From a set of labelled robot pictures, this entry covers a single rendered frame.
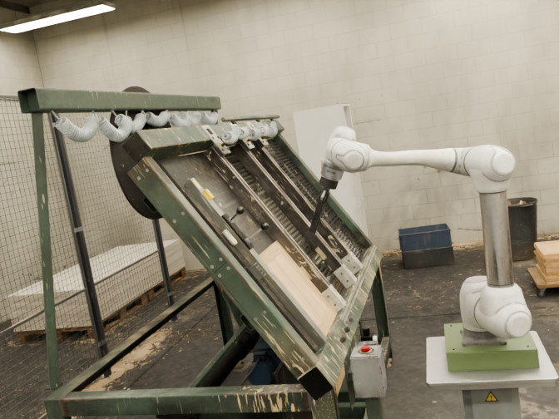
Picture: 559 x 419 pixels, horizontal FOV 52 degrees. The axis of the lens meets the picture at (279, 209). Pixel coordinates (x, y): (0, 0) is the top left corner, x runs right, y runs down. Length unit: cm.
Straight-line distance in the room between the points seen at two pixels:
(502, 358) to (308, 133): 452
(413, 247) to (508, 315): 474
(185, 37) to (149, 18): 62
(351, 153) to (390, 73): 589
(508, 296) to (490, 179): 46
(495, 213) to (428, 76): 568
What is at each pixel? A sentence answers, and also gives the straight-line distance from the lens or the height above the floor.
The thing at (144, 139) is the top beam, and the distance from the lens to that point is 244.
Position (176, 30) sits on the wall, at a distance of 873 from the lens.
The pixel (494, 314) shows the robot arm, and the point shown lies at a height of 103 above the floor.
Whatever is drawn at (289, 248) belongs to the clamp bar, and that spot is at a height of 125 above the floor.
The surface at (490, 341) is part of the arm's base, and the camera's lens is 265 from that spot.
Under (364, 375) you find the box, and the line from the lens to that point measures 240.
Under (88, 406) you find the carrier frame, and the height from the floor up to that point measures 75.
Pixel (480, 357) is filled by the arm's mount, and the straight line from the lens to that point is 260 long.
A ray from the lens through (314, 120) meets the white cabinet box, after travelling 665.
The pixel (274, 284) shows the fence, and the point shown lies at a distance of 261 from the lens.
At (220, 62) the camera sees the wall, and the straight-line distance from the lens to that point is 845.
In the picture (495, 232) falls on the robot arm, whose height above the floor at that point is 134.
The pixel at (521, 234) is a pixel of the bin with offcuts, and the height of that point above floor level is 30.
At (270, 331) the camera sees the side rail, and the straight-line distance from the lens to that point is 242.
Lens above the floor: 185
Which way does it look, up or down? 7 degrees down
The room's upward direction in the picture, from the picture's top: 9 degrees counter-clockwise
